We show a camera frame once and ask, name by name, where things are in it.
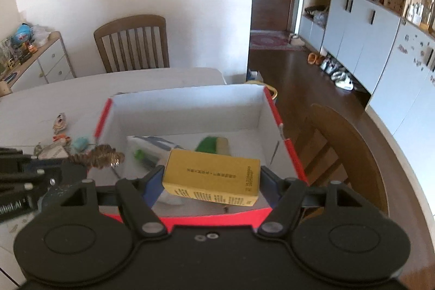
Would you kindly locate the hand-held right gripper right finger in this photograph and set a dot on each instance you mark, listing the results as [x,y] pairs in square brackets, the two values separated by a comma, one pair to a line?
[268,184]

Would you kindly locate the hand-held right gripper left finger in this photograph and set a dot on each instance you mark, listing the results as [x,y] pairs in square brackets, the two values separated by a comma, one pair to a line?
[154,183]

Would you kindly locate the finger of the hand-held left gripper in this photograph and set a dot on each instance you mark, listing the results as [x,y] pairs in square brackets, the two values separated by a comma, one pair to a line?
[13,154]
[68,171]

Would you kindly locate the white green packet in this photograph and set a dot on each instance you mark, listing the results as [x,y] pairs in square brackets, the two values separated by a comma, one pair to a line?
[153,144]

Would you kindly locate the yellow carton box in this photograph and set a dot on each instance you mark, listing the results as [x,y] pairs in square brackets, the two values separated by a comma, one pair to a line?
[210,179]

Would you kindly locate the green tassel ornament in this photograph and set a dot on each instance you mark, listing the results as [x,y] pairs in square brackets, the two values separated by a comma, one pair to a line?
[212,144]

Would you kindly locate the red cardboard box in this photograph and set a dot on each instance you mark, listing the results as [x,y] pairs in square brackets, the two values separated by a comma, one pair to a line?
[190,110]

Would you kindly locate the silver foil bag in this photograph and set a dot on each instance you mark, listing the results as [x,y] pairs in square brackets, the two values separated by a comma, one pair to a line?
[51,151]

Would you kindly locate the small teal toy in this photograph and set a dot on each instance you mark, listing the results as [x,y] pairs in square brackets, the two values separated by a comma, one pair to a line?
[80,143]

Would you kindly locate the small striped toy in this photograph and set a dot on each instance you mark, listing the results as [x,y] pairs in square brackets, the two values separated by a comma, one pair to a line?
[59,123]

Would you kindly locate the small wooden seat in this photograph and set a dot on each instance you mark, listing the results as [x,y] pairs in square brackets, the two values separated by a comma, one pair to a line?
[4,89]

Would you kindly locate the wooden slat-back chair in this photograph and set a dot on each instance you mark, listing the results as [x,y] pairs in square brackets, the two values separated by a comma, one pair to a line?
[129,25]
[350,140]

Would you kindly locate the yellow rimmed basket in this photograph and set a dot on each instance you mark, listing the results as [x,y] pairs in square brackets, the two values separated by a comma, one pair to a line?
[272,91]

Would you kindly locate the white wooden sideboard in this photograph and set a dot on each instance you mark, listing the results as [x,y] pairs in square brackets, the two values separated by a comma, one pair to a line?
[51,62]

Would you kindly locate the clear plastic bag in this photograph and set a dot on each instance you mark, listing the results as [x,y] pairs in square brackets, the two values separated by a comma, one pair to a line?
[42,33]

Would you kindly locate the white sneaker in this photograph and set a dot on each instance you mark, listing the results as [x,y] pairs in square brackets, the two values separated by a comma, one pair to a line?
[343,82]
[326,64]

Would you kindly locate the orange slippers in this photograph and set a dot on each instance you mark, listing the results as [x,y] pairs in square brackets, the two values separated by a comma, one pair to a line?
[314,58]

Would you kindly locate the patterned door rug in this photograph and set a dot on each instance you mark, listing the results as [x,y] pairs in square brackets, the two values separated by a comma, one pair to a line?
[268,40]

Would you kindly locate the beige slippers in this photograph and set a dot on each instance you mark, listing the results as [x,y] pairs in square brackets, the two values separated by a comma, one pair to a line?
[295,40]

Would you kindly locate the grey plastic bag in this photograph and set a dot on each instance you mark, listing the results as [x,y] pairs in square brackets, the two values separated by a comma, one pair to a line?
[319,16]

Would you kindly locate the white plastic containers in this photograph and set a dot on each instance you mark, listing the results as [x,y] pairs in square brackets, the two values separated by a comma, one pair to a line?
[417,13]

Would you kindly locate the grey wooden wall cabinet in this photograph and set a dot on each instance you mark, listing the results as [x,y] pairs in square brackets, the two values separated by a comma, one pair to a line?
[350,35]

